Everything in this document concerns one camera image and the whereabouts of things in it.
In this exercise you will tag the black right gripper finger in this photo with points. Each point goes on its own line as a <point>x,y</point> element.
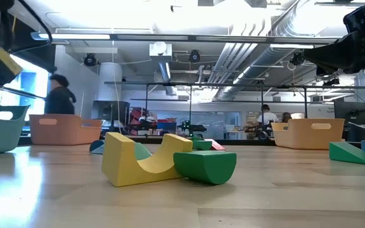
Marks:
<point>341,54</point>

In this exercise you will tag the green wedge block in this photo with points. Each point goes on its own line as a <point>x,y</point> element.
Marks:
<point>350,154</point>

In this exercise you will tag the blue arch block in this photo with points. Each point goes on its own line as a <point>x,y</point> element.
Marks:
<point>94,144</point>

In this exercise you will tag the yellow arch block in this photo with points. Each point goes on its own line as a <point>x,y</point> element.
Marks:
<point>119,161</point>

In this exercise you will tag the red block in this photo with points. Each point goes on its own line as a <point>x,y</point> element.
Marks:
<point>216,146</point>

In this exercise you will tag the green half-cylinder block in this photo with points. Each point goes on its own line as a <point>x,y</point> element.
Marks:
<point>208,168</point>

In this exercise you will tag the black computer monitor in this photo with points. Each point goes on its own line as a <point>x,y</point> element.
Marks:
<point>350,112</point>

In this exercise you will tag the person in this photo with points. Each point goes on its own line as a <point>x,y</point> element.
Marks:
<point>286,117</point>
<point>267,117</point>
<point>59,98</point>

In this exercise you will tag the pink plastic bin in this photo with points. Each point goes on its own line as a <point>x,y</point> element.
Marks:
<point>62,131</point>

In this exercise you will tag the tan plastic bin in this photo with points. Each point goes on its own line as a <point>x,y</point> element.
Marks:
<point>306,137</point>

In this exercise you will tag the white round column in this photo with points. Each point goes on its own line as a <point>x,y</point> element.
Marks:
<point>109,82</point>

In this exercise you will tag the black box screen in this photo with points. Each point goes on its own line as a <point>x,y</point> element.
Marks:
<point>111,110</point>

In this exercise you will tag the red background object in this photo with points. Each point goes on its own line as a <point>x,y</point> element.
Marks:
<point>138,114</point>

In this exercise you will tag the white ceiling box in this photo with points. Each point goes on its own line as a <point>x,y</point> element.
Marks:
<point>160,49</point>

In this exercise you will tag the long ceiling light bar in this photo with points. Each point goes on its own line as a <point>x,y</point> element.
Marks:
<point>185,37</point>

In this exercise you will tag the flat green block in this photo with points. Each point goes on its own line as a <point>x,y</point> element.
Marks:
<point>142,152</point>

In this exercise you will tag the background robot green light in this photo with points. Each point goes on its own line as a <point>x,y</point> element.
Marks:
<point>195,128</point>

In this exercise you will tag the small green arch block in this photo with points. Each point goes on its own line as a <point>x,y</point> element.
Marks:
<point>203,145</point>

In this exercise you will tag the blue storage crate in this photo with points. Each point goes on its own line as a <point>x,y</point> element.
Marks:
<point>166,127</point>

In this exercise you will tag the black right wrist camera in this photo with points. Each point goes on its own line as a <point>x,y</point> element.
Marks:
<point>363,17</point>

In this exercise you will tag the black hanging ceiling camera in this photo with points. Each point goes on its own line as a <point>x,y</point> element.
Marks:
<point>90,59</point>
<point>194,56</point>
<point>297,59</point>

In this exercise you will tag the black metal rack frame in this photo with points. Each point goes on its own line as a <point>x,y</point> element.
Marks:
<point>305,101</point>

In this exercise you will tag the silver ventilation duct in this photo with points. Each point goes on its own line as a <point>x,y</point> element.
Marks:
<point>265,60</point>

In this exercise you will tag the black aluminium table frame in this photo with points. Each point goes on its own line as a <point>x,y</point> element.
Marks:
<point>249,142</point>

